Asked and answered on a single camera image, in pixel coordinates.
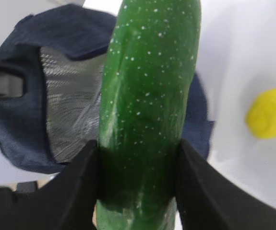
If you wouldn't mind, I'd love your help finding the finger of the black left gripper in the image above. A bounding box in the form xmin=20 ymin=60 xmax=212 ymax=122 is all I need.
xmin=0 ymin=63 xmax=24 ymax=98

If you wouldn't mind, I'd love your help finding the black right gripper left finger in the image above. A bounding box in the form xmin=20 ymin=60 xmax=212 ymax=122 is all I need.
xmin=0 ymin=140 xmax=97 ymax=230

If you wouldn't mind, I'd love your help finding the green cucumber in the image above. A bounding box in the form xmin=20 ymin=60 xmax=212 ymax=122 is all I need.
xmin=96 ymin=0 xmax=201 ymax=230

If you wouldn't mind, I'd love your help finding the yellow lemon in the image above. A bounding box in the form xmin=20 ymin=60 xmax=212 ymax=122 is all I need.
xmin=245 ymin=88 xmax=276 ymax=139

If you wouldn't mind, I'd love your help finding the dark blue lunch bag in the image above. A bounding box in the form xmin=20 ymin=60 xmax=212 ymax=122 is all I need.
xmin=0 ymin=4 xmax=215 ymax=174

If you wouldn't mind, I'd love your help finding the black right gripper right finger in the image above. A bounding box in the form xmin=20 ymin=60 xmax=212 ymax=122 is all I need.
xmin=175 ymin=139 xmax=276 ymax=230

